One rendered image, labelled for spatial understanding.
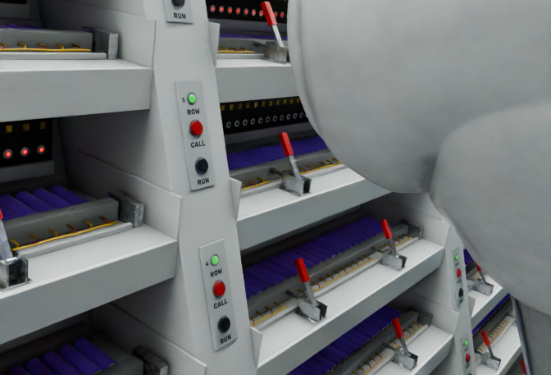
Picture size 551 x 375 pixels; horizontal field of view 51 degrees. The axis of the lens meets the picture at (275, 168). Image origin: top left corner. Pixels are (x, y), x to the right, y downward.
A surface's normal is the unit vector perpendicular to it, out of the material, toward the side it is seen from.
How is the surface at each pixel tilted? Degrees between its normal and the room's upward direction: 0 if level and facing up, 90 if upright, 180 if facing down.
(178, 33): 90
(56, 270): 19
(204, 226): 90
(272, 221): 109
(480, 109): 120
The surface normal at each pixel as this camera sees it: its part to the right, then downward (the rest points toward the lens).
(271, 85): 0.78, 0.28
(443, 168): -0.77, 0.53
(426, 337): 0.14, -0.95
